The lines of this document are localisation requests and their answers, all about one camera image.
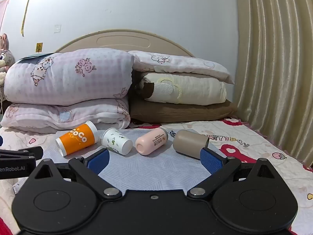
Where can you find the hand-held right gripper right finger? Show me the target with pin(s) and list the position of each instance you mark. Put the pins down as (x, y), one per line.
(210, 161)

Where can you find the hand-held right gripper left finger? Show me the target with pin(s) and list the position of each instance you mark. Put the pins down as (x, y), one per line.
(99, 162)

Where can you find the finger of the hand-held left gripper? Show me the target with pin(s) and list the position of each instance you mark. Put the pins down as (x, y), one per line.
(27, 151)

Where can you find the tan cup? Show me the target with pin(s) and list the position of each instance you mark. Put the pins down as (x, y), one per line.
(188, 142)

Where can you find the white cup with green print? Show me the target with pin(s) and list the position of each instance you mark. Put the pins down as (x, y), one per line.
(115, 140)

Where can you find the orange paper cup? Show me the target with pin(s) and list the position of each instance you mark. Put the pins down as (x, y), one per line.
(75, 139)

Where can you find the pink folded quilt with hearts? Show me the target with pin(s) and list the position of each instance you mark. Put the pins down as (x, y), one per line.
(61, 116)

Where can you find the white textured mat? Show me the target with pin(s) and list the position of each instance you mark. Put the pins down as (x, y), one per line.
(151, 170)

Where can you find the pink bottle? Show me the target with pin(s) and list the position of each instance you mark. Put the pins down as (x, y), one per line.
(149, 142)

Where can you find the brown pillow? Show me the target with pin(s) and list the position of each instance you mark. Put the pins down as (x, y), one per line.
(181, 112)

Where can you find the red cloth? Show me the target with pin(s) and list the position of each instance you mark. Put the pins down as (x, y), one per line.
(6, 226)

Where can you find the cream folded blanket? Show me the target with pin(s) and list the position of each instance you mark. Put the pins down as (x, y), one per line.
(195, 89)

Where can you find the pink checked folded quilt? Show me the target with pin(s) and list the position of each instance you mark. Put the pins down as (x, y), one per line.
(68, 78)

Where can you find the teal card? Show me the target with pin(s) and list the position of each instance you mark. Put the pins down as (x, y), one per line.
(33, 56)

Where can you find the plush toy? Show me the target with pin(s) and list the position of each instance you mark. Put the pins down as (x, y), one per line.
(5, 53)

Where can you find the pink printed pillow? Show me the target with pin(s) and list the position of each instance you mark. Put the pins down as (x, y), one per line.
(181, 62)

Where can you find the cream curtain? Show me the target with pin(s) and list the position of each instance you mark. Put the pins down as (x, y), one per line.
(276, 66)

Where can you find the beige headboard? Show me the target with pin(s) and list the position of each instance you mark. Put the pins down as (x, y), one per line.
(122, 40)

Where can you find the yellow tape strip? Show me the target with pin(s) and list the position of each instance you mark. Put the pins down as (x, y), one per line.
(24, 19)

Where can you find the yellow wall sticker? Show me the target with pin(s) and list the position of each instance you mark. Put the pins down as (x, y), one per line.
(39, 47)

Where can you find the clear wall patch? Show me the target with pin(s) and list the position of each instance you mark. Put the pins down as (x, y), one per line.
(57, 28)

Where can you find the pink wall cloth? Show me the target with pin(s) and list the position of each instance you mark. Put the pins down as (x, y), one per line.
(3, 14)

